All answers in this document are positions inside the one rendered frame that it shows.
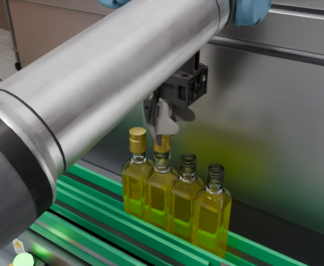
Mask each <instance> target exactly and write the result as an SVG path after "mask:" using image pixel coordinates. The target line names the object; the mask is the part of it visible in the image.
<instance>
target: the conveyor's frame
mask: <svg viewBox="0 0 324 266"><path fill-rule="evenodd" d="M2 250H3V251H5V252H6V253H8V254H9V255H10V256H12V257H13V258H16V256H17V255H19V254H21V253H25V252H28V253H30V254H32V255H33V256H35V257H36V258H38V259H39V260H41V261H43V262H44V263H45V264H46V265H47V266H89V265H87V264H85V263H84V262H82V261H80V260H79V259H77V258H75V257H74V256H72V255H71V254H69V253H67V252H66V251H64V250H62V249H60V248H59V247H57V246H55V245H54V244H52V243H50V242H49V241H47V240H45V239H44V238H42V237H40V236H39V235H37V234H35V233H34V232H32V231H30V230H29V229H27V230H26V231H25V232H23V233H22V234H21V235H20V236H18V237H17V238H16V239H15V240H14V241H12V242H11V243H10V244H9V245H7V246H6V247H5V248H3V249H2Z"/></svg>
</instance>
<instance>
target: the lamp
mask: <svg viewBox="0 0 324 266"><path fill-rule="evenodd" d="M13 264H14V266H34V265H35V263H34V260H33V257H32V256H31V255H30V254H28V253H21V254H19V255H17V256H16V258H15V259H14V261H13Z"/></svg>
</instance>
